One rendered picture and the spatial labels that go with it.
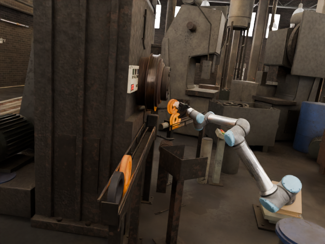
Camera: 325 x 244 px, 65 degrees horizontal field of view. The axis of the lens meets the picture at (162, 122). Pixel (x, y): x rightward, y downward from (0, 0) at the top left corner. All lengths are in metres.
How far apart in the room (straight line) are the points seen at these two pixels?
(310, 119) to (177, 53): 2.59
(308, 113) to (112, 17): 4.07
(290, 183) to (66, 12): 2.05
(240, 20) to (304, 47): 5.80
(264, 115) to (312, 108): 0.92
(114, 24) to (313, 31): 4.22
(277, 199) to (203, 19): 3.43
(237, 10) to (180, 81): 6.50
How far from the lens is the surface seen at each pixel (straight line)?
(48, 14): 1.88
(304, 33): 5.29
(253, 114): 4.41
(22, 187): 2.29
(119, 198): 1.28
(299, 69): 5.26
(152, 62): 2.00
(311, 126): 5.11
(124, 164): 1.31
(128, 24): 1.73
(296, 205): 2.57
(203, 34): 4.80
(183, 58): 4.83
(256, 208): 2.73
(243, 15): 10.90
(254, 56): 10.98
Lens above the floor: 1.25
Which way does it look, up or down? 12 degrees down
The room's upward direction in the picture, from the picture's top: 6 degrees clockwise
